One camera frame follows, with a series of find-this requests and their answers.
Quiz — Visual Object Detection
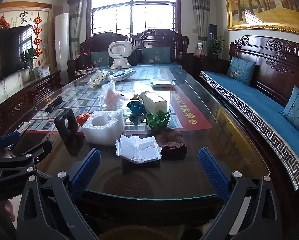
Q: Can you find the white robot toy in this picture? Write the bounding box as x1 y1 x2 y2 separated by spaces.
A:
108 41 133 70

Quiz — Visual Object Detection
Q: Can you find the corner potted plant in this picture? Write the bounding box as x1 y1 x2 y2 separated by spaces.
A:
210 36 224 58

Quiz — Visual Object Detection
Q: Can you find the grey curtain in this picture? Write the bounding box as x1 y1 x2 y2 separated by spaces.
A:
67 0 83 60
192 0 210 54

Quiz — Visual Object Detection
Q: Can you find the black cable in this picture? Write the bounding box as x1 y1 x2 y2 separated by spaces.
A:
44 96 64 114

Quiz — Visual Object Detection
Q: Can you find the black flat television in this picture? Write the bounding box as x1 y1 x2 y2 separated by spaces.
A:
0 25 33 81

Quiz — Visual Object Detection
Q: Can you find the blue sofa seat cushion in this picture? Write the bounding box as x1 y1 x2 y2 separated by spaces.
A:
200 71 299 190

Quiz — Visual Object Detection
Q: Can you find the white foam packaging block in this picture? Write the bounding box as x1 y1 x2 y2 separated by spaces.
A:
82 109 124 146

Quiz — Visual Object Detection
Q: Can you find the wooden tv cabinet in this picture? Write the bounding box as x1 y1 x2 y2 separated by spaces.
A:
0 71 61 136

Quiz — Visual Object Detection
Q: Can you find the green crumpled wrapper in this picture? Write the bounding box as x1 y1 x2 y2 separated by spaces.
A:
146 110 171 130

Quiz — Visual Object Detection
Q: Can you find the red chinese knot ornament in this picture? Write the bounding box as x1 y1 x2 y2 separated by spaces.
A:
0 15 11 30

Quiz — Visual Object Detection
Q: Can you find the gold framed tree painting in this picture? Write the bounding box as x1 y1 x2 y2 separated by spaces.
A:
226 0 299 35

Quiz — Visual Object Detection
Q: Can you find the white standing air conditioner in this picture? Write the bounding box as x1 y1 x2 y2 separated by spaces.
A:
54 12 70 85

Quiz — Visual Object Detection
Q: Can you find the blue floral pillow far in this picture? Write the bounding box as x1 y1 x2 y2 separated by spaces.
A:
227 57 255 86

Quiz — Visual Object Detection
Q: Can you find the teal crumpled wrapper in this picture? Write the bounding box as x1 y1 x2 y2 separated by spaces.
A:
127 101 147 116

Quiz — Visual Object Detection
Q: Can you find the green plant in vase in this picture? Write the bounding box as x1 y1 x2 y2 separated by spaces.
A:
21 47 37 81

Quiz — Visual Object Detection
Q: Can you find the gold snack wrapper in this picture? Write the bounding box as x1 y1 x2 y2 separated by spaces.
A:
130 94 141 102

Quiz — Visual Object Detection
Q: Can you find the red chinese knot string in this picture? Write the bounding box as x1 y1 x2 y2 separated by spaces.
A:
32 11 44 58

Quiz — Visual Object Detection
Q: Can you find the wooden armchair left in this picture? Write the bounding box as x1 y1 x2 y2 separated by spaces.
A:
67 31 129 82

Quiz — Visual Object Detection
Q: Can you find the teal pillow left chair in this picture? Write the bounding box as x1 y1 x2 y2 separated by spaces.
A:
90 51 109 67

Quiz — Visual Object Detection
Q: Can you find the orange crumpled wrapper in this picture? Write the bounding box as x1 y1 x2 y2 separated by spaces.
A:
76 113 92 127

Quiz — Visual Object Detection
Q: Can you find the white plastic milk bottle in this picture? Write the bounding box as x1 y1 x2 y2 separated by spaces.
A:
141 91 168 114

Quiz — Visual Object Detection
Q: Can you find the long wooden sofa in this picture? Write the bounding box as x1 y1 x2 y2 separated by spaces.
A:
199 35 299 193

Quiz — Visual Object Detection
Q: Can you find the pink white plastic bag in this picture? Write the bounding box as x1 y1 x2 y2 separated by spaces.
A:
100 81 127 111

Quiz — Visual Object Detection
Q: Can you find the left grey curtain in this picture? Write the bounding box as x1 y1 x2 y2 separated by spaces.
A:
67 0 83 60

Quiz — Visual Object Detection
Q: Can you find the crumpled white paper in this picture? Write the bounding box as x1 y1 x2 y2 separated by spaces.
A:
115 135 163 164

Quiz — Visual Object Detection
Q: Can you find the teal pillow chair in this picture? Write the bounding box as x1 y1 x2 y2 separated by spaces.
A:
90 51 109 67
142 47 171 63

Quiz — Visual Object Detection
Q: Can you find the window with bars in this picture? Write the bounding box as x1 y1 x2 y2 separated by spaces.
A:
85 0 181 37

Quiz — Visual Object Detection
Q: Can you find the brown knitted hat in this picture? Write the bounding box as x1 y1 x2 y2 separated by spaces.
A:
155 128 188 161

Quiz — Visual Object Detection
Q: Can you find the wooden armchair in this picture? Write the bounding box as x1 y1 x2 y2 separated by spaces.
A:
67 31 129 82
130 29 189 64

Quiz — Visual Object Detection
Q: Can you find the teal pillow right chair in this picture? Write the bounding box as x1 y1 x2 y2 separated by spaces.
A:
142 47 171 63

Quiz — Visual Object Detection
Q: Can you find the person's left hand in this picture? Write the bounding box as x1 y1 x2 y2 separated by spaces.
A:
0 199 15 230

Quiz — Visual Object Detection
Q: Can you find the right grey curtain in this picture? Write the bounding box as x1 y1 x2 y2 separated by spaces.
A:
192 0 210 54

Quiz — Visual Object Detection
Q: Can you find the black woven holder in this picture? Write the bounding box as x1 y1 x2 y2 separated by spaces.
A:
54 108 78 141

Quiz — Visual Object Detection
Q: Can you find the wooden armchair right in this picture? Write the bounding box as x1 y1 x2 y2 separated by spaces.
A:
130 29 189 64

